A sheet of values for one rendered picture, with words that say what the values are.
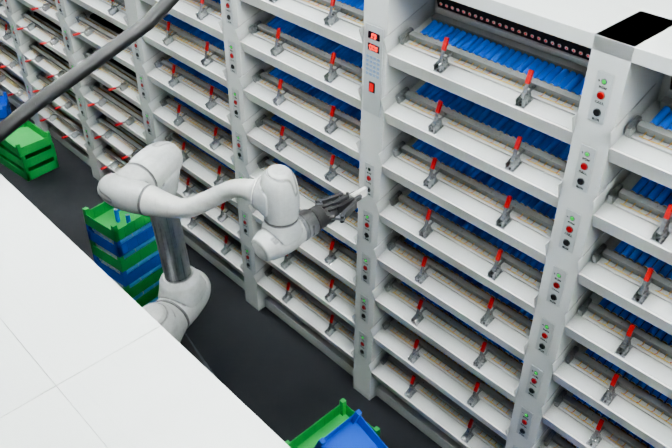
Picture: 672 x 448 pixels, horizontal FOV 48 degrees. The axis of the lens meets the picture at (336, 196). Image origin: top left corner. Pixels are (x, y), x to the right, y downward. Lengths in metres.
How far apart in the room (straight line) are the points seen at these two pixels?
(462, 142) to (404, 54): 0.30
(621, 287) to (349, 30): 1.05
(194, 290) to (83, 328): 1.90
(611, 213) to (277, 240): 0.91
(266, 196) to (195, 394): 1.28
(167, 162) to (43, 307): 1.57
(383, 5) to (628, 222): 0.86
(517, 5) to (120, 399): 1.33
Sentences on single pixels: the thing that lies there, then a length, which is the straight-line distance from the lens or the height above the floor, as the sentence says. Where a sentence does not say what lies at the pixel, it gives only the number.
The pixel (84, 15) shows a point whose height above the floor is 0.97.
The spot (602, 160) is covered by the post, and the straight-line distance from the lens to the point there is 1.87.
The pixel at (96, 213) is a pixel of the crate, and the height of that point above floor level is 0.50.
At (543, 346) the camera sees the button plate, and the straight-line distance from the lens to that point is 2.26.
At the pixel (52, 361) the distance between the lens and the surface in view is 0.97.
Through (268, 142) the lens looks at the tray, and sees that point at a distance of 2.84.
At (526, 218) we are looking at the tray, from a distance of 2.17.
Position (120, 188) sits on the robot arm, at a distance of 2.46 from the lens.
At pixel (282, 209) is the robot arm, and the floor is 1.14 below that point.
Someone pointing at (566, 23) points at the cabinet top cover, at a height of 1.74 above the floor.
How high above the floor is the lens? 2.40
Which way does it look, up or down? 35 degrees down
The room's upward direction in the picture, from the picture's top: straight up
